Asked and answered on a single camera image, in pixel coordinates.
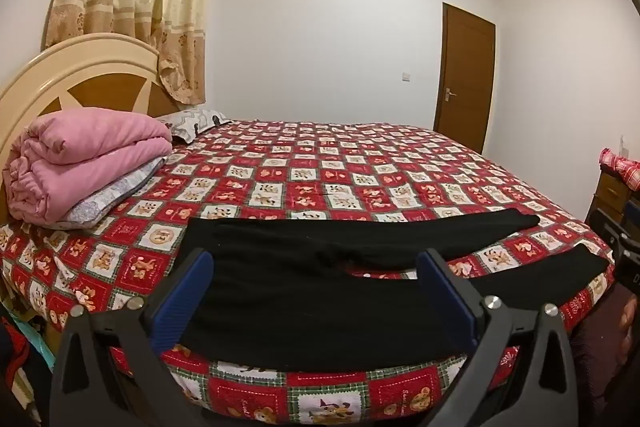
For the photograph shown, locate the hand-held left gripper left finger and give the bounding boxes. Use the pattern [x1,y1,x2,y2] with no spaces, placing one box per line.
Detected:
[49,248,216,427]

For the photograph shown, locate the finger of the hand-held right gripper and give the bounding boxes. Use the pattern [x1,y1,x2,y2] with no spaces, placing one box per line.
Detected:
[585,207,632,258]

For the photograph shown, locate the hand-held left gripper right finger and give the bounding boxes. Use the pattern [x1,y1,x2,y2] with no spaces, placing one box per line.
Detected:
[416,249,609,427]

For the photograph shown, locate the black pants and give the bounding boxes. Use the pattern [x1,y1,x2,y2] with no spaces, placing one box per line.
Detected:
[177,207,611,370]

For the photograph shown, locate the person's right hand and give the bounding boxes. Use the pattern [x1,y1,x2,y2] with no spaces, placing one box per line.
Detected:
[618,299,640,360]

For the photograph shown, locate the wooden dresser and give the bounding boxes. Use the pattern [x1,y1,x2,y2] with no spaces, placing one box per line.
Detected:
[592,167,640,228]

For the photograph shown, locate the red checked cloth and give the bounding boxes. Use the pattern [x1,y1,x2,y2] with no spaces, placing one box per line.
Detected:
[600,148,640,192]

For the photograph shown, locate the grey patterned pillow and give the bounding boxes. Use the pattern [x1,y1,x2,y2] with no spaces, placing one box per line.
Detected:
[65,155,168,225]

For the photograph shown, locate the colourful cloth bundle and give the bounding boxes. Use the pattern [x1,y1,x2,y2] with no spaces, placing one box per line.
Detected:
[0,302,56,427]

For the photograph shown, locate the folded pink quilt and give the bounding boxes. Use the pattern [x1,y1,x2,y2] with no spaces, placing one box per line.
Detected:
[2,108,174,229]

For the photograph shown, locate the white pillow with dark print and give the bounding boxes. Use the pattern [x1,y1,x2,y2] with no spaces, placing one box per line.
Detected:
[155,107,233,144]

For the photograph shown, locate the bed with red patchwork sheet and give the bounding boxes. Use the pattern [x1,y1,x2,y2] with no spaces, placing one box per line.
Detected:
[0,119,618,427]

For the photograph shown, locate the brown wooden door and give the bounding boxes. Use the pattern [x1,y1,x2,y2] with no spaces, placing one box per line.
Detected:
[433,2,497,155]

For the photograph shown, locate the cream and brown headboard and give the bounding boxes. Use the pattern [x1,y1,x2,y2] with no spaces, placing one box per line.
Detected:
[0,33,181,168]

